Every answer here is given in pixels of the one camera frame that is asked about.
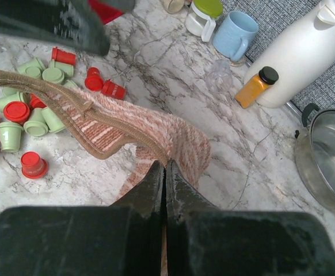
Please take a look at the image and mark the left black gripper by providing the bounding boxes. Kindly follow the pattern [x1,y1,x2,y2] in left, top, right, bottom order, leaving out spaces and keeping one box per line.
[0,0,136,55]

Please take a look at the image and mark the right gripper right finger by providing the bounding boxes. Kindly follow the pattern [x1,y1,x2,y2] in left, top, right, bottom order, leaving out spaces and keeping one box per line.
[166,161,335,275]

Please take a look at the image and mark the white thermos jug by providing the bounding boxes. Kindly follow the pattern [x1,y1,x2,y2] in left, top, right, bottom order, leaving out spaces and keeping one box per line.
[244,1,335,108]

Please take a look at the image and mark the striped pink brown towel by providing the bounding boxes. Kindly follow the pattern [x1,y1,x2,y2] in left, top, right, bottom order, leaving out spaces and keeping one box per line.
[0,70,211,210]

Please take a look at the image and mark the light blue mug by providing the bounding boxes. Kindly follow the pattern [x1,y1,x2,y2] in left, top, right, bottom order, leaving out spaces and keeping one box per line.
[212,11,259,62]

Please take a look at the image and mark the red coffee capsule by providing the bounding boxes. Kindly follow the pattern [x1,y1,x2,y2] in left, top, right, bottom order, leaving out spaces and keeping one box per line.
[29,94,47,109]
[3,101,31,124]
[101,79,126,100]
[51,47,76,66]
[20,151,48,179]
[84,67,104,91]

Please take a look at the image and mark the steel pot with lid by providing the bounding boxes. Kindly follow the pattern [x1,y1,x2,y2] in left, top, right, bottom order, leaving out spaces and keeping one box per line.
[294,103,335,214]

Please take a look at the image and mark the glass grain shaker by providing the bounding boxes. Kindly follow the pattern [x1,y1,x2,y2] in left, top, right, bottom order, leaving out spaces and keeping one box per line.
[161,0,185,14]

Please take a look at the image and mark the orange spice bottle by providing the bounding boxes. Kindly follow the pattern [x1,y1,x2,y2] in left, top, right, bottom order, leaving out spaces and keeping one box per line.
[234,66,279,109]

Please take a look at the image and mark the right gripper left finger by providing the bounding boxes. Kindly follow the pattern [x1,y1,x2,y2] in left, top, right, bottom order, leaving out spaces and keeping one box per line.
[0,162,165,275]

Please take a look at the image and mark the green lid sugar jar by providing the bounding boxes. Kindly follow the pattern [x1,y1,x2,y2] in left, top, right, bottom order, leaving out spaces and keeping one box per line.
[185,0,223,43]

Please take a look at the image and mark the red cloth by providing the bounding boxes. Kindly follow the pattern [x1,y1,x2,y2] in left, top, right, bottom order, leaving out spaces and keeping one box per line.
[88,0,124,25]

